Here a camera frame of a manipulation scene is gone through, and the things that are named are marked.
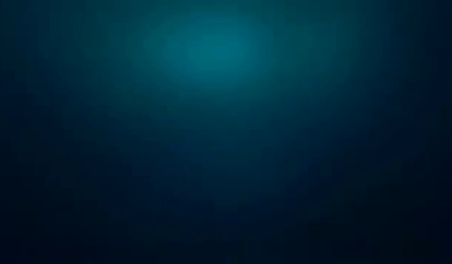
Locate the blue plastic bin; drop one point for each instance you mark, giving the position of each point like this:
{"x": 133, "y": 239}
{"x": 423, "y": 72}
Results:
{"x": 226, "y": 110}

